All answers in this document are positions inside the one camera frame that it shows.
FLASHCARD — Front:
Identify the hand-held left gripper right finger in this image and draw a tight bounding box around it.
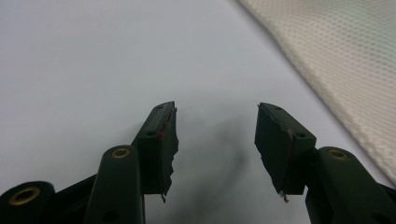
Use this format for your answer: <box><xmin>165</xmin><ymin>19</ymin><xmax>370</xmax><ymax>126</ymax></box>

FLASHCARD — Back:
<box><xmin>254</xmin><ymin>102</ymin><xmax>318</xmax><ymax>203</ymax></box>

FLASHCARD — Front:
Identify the cream mesh zipper bag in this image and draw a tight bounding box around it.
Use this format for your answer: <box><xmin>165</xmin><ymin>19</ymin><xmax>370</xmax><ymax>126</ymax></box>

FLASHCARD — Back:
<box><xmin>237</xmin><ymin>0</ymin><xmax>396</xmax><ymax>189</ymax></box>

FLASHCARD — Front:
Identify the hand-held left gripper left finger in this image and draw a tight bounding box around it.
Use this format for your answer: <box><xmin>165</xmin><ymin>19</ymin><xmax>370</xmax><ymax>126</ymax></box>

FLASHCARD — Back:
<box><xmin>134</xmin><ymin>101</ymin><xmax>180</xmax><ymax>203</ymax></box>

